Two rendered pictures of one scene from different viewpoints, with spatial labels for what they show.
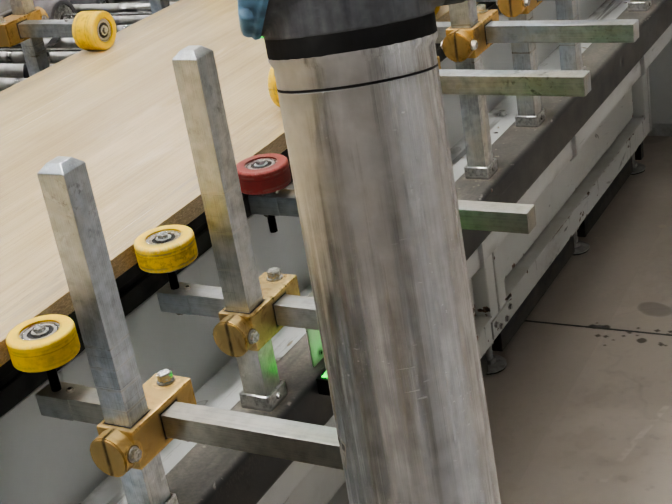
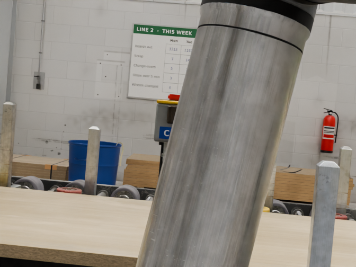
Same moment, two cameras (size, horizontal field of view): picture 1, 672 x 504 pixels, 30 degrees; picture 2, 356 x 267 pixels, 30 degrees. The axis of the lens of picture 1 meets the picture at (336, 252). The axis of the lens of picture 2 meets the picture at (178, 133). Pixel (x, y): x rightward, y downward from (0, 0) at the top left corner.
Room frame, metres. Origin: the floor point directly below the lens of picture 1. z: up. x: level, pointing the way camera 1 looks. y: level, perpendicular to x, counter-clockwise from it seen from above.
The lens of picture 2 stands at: (0.44, -0.61, 1.23)
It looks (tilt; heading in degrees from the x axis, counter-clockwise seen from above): 3 degrees down; 62
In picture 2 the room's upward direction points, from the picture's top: 5 degrees clockwise
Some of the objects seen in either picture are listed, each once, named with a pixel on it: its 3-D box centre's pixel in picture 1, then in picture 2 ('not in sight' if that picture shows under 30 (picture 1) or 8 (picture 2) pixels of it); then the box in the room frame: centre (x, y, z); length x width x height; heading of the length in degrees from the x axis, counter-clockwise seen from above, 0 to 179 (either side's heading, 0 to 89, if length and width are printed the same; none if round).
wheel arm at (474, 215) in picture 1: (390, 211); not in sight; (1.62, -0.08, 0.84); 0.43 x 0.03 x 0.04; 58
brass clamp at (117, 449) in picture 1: (143, 424); not in sight; (1.21, 0.24, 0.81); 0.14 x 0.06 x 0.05; 148
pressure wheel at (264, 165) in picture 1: (267, 196); not in sight; (1.72, 0.09, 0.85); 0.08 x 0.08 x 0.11
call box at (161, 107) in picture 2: not in sight; (177, 123); (0.97, 0.39, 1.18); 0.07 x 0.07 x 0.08; 58
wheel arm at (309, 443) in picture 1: (196, 425); not in sight; (1.19, 0.18, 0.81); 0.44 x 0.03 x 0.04; 58
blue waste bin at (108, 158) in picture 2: not in sight; (94, 175); (2.91, 5.83, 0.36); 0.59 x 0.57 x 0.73; 59
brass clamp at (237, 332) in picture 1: (257, 314); not in sight; (1.42, 0.11, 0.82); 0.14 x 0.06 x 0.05; 148
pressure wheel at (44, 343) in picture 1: (50, 369); not in sight; (1.30, 0.35, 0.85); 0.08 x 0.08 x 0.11
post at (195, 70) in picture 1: (230, 237); not in sight; (1.40, 0.12, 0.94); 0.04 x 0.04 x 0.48; 58
